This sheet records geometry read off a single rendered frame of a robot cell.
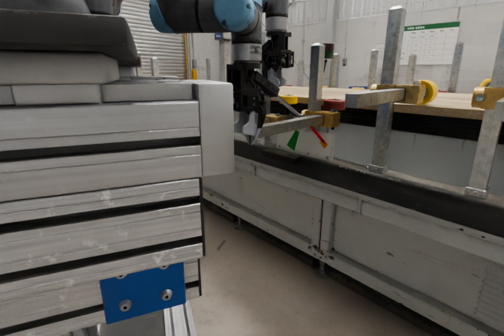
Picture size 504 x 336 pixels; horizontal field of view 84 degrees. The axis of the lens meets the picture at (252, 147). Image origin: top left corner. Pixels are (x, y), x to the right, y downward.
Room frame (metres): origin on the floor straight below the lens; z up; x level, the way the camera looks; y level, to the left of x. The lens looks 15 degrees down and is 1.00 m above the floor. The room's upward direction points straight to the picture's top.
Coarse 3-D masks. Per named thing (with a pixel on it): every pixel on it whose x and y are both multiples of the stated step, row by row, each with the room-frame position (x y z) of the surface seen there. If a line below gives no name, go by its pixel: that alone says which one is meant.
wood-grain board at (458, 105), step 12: (300, 96) 1.28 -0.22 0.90; (324, 96) 1.28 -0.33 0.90; (336, 96) 1.28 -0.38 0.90; (444, 96) 1.28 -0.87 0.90; (456, 96) 1.28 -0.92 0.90; (468, 96) 1.28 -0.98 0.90; (360, 108) 1.05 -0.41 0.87; (372, 108) 1.02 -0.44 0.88; (396, 108) 0.96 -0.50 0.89; (408, 108) 0.94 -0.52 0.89; (420, 108) 0.91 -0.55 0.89; (432, 108) 0.89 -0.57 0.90; (444, 108) 0.86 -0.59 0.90; (456, 108) 0.84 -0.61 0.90; (468, 108) 0.84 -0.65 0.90; (480, 108) 0.84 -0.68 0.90
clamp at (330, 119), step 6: (306, 114) 1.02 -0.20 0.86; (312, 114) 1.00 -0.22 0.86; (318, 114) 0.98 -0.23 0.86; (324, 114) 0.96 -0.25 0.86; (330, 114) 0.95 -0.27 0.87; (336, 114) 0.96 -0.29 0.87; (324, 120) 0.96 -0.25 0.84; (330, 120) 0.95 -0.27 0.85; (336, 120) 0.96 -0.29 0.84; (324, 126) 0.96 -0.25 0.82; (330, 126) 0.95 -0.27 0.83; (336, 126) 0.96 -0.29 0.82
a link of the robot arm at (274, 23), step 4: (272, 16) 0.99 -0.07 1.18; (276, 16) 0.98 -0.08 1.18; (280, 16) 0.98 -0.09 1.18; (268, 20) 0.99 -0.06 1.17; (272, 20) 0.99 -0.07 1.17; (276, 20) 0.98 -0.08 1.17; (280, 20) 0.98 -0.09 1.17; (284, 20) 0.99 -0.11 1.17; (268, 24) 0.99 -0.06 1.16; (272, 24) 0.99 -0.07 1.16; (276, 24) 0.98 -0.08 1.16; (280, 24) 0.98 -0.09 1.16; (284, 24) 0.99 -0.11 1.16; (268, 28) 0.99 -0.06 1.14; (272, 28) 0.98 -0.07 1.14; (276, 28) 0.98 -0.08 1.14; (280, 28) 0.98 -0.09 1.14; (284, 28) 0.99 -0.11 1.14
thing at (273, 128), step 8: (288, 120) 0.86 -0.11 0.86; (296, 120) 0.86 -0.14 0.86; (304, 120) 0.89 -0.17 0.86; (312, 120) 0.92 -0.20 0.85; (320, 120) 0.95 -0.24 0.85; (264, 128) 0.76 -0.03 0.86; (272, 128) 0.78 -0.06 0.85; (280, 128) 0.81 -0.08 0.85; (288, 128) 0.83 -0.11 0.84; (296, 128) 0.86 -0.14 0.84; (264, 136) 0.76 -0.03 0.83
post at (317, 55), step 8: (312, 48) 1.02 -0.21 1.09; (320, 48) 1.00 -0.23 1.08; (312, 56) 1.02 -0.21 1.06; (320, 56) 1.01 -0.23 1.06; (312, 64) 1.02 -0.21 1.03; (320, 64) 1.01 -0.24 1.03; (312, 72) 1.02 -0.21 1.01; (320, 72) 1.01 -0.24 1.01; (312, 80) 1.01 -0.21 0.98; (320, 80) 1.01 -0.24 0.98; (312, 88) 1.01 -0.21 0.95; (320, 88) 1.01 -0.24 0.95; (312, 96) 1.01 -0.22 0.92; (320, 96) 1.02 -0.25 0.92; (312, 104) 1.01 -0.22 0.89; (320, 104) 1.02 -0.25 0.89
